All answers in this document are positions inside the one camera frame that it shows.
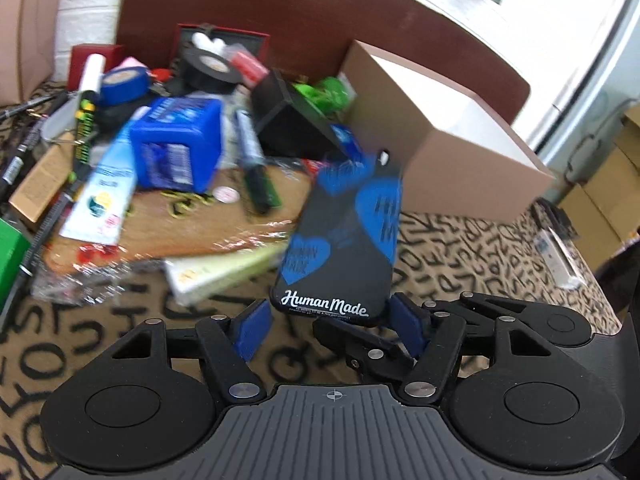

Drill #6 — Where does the brown cardboard box white inside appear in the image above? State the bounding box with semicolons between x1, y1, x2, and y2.
337;40;556;223

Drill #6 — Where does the black tape roll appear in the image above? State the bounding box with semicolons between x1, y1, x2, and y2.
180;47;242;95

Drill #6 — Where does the pink foam item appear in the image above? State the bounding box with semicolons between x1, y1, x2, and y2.
111;56;151;73

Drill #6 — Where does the long black pen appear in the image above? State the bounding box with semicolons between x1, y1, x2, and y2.
19;175;83;279

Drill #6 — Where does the black blue phone case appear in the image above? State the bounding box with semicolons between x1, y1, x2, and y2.
269;147;405;328

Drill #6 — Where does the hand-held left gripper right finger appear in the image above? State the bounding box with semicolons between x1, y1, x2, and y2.
392;294;553;405

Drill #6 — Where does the brown snack packet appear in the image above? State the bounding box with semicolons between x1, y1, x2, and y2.
32;164;302;307

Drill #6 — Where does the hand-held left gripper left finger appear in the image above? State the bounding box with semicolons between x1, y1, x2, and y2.
112;300;273;405

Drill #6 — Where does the translucent plastic container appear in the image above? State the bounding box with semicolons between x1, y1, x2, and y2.
41;94;82;149

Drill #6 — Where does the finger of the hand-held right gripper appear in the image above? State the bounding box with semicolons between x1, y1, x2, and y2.
312;317;418;386
425;290;546;332

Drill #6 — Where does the light blue white tube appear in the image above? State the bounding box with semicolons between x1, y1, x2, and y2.
60;125;138;247

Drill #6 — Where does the black box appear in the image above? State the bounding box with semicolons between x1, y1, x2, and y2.
250;69;348;162

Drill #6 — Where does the blue plastic jar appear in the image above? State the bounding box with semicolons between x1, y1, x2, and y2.
129;96;223;195

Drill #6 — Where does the small white box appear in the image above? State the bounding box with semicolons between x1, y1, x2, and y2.
531;226;587;292

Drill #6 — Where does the dark brown wooden board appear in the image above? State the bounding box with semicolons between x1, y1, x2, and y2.
114;0;531;126

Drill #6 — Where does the pale green notepad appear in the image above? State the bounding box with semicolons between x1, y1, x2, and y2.
164;240;293;308

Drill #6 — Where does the red framed open box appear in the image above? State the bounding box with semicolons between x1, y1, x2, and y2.
172;22;272;78

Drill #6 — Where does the white tube green yellow label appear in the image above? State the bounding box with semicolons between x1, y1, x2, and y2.
69;54;108;182

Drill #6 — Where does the blue tape roll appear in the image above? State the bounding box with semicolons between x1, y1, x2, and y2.
97;67;149;107

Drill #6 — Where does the small golden cardboard box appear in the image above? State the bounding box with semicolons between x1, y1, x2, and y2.
9;132;77;224

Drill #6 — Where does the small red box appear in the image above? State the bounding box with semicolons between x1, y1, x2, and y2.
69;44;126;92

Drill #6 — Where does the green plastic toy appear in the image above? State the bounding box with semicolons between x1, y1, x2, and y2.
294;76;357;115

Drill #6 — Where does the red plastic packet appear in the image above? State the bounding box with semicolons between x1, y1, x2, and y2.
229;50;270;85

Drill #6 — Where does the green box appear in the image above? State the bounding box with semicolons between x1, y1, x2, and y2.
0;216;32;308

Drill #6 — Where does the pink cardboard panel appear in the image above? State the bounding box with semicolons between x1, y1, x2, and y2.
0;0;68;107

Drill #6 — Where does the black cable bundle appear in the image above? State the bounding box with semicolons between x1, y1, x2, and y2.
534;199;581;241

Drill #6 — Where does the blue card box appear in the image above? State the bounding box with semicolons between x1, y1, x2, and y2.
329;122;365;162

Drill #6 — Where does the black marker pen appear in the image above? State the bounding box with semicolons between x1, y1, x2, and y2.
232;109;282;215

